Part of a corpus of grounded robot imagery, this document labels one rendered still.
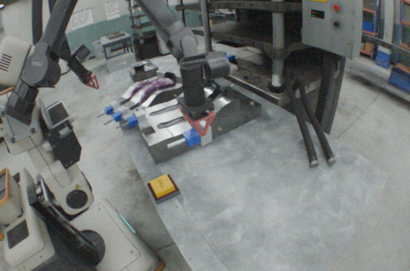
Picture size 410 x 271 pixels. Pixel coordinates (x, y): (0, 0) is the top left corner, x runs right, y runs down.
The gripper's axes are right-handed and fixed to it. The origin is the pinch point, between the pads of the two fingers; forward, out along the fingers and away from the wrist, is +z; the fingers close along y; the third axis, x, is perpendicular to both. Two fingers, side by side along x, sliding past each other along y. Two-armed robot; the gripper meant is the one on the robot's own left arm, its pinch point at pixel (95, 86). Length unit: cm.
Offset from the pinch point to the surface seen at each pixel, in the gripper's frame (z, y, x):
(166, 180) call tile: 11, -62, 13
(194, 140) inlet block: 7, -65, -1
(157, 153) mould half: 13, -51, 8
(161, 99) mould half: 23.1, -21.9, -15.9
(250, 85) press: 52, -43, -57
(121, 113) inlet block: 12.7, -16.4, 2.4
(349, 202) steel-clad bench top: 25, -114, -7
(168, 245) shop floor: 84, -40, 55
